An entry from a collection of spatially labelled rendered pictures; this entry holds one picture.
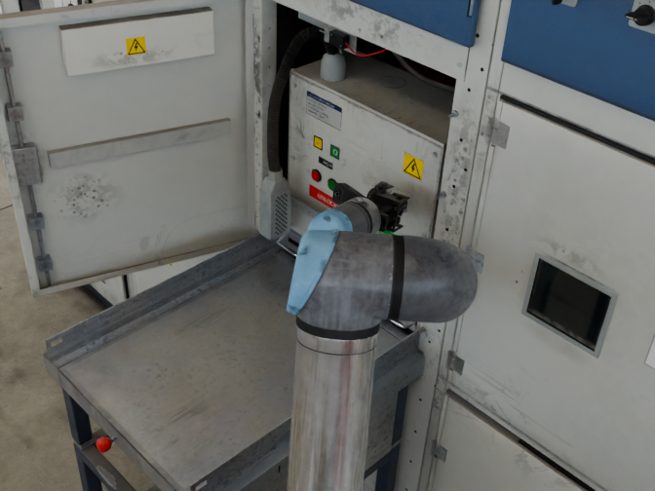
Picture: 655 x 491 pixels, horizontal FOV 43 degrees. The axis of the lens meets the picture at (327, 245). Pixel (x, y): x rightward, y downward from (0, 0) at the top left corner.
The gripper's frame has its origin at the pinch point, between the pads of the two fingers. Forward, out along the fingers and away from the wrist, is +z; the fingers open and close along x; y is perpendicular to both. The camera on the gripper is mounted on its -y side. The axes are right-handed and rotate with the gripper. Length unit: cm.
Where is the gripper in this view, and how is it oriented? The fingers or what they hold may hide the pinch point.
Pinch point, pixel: (393, 194)
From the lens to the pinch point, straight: 193.7
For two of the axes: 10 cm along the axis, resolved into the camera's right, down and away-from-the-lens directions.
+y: 8.6, 3.3, -3.9
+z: 4.8, -2.6, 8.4
